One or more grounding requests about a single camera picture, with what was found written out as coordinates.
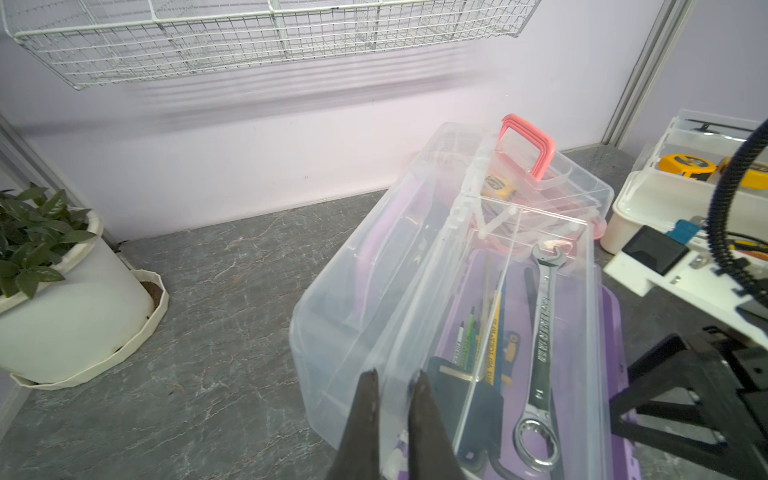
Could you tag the white toolbox clear lid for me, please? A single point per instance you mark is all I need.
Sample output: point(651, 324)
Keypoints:
point(651, 197)

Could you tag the long white wire basket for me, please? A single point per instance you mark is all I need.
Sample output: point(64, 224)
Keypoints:
point(96, 43)

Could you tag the pink toolbox clear lid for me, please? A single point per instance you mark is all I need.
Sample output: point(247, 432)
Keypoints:
point(557, 202)

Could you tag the purple toolbox clear lid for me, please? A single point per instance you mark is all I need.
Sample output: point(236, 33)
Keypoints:
point(464, 315)

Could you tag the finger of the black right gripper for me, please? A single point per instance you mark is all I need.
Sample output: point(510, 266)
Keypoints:
point(670, 404)

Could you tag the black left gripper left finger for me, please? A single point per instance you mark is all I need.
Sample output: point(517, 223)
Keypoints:
point(358, 455)

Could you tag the silver combination wrench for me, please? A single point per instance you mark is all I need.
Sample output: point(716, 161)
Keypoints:
point(537, 412)

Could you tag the yellow tape measure in pink box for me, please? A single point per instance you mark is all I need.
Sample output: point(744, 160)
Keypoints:
point(498, 188)

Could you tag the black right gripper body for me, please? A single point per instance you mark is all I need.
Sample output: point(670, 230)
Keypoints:
point(741, 370)

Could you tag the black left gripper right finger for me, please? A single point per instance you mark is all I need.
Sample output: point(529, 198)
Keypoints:
point(430, 451)

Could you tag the potted green plant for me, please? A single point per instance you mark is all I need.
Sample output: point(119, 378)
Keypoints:
point(71, 309)

